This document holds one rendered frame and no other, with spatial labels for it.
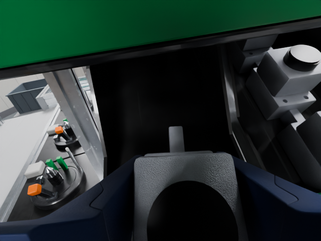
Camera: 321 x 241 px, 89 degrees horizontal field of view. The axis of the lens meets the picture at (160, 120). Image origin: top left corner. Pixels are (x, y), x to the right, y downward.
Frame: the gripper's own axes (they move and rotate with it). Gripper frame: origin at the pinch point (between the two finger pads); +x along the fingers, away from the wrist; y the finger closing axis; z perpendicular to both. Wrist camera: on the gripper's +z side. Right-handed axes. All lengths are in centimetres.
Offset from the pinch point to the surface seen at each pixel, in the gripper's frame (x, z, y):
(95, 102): 9.9, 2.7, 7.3
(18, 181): 38, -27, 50
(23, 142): 75, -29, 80
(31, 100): 168, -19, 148
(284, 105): 12.4, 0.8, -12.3
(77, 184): 32.0, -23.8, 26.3
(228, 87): 14.3, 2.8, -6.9
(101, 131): 9.3, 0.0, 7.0
